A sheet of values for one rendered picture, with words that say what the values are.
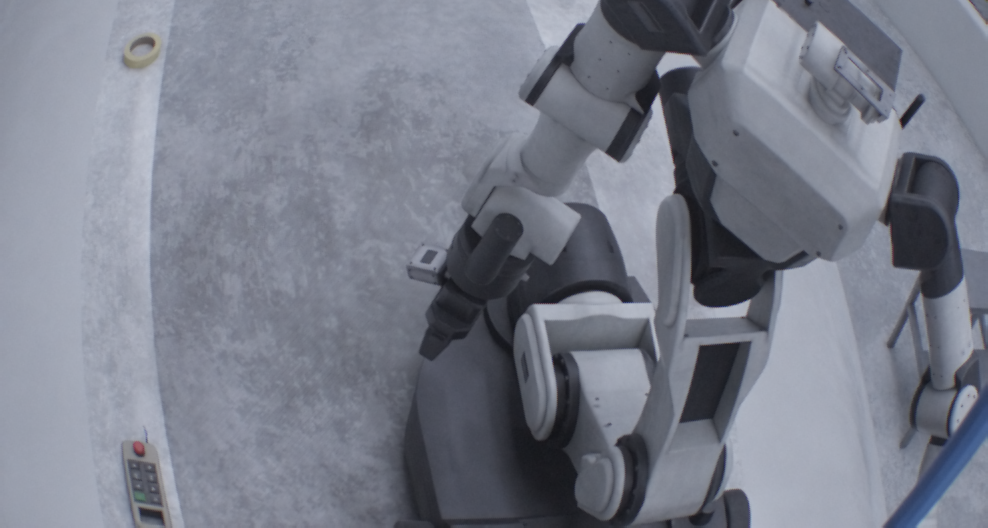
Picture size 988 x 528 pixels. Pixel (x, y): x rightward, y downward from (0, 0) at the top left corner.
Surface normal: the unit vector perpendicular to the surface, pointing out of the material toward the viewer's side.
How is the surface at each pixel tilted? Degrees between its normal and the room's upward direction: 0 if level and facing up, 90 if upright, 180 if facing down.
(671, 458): 77
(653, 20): 107
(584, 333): 90
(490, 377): 0
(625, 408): 23
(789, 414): 12
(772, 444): 7
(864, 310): 0
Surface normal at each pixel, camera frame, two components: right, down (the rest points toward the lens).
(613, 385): 0.16, -0.78
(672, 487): 0.21, 0.37
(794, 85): 0.22, -0.36
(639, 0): -0.48, 0.76
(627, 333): 0.15, 0.75
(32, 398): -0.02, -0.65
